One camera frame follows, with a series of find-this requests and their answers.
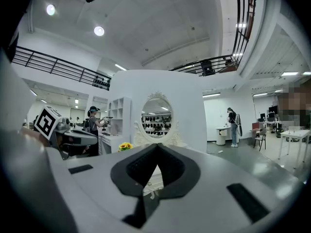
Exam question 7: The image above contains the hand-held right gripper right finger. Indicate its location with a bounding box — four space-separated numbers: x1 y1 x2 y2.
143 143 302 233

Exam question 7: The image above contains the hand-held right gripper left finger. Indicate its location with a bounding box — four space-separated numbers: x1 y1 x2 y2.
63 143 158 233

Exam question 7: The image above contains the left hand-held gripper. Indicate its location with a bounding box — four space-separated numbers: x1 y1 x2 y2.
34 105 99 159

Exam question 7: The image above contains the person's left forearm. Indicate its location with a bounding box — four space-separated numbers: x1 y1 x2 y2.
20 126 52 152

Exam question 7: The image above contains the white cubby shelf unit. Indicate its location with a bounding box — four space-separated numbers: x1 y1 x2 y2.
106 97 132 153

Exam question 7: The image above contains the yellow sunflower bouquet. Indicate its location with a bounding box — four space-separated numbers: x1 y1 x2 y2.
118 142 134 152

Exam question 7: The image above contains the grey chair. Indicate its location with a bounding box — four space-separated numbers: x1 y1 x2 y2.
252 129 267 152

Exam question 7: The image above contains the black railing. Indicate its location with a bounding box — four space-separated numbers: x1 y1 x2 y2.
11 46 112 91
169 0 257 77

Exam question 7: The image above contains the white cylindrical pedestal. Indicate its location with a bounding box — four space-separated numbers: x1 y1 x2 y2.
215 126 231 146

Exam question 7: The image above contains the oval mirror ornate white frame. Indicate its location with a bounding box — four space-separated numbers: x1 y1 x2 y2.
133 90 182 147

